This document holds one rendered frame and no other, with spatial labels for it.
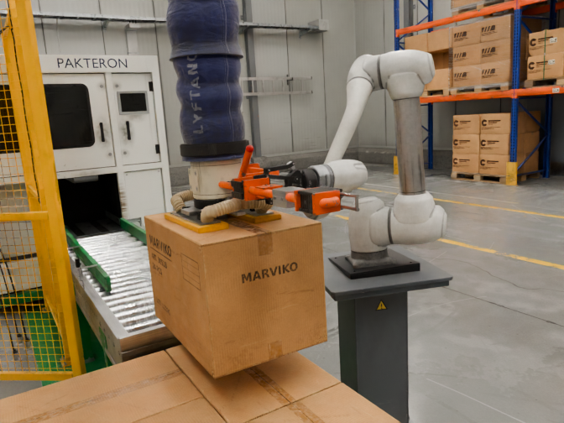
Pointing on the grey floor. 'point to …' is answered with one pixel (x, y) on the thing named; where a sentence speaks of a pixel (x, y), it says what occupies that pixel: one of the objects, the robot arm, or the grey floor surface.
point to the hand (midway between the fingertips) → (253, 188)
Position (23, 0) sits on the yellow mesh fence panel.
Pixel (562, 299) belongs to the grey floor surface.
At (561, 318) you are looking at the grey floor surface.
